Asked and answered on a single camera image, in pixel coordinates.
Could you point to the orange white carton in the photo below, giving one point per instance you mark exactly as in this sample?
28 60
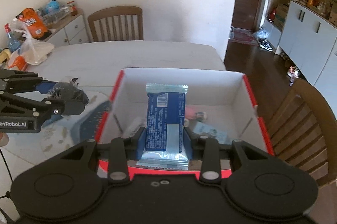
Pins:
16 62

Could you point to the red cardboard box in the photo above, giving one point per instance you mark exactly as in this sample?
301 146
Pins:
211 103

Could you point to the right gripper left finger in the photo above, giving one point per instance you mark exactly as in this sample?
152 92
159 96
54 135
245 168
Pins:
121 151

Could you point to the orange snack bag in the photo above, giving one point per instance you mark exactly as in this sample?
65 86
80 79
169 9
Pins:
35 25

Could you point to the grey wall cupboard unit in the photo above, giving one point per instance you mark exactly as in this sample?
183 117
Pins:
304 31

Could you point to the white drawer cabinet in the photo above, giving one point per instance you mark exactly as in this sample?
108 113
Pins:
69 31

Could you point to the wooden chair far side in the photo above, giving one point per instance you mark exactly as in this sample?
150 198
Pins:
118 23

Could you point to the wooden chair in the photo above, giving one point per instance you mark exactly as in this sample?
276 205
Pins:
118 23
303 133

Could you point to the person left hand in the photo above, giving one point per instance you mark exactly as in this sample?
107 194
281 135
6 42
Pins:
4 139

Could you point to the bag of dark seeds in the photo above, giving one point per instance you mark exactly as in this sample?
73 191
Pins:
68 90

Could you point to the pink blue whale toy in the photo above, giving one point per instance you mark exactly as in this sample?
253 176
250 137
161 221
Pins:
195 115

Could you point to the wooden chair right side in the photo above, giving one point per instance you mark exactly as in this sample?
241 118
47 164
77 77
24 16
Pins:
303 133

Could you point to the yellow tissue box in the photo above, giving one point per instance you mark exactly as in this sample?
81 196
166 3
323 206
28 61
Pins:
5 56

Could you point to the blue glass bottle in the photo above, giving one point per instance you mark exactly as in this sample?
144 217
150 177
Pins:
13 44

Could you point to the blue tissue pack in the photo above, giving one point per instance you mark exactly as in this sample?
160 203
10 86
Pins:
164 128

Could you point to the white labelled pouch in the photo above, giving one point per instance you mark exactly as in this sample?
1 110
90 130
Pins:
134 126

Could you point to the light blue herbal carton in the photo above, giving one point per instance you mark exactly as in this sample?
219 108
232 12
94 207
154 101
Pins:
203 129

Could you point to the clear plastic bag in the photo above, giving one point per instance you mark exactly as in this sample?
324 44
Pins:
33 51

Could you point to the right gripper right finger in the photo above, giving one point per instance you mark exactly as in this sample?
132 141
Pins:
205 149

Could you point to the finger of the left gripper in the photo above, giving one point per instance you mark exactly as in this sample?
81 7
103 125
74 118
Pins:
45 87

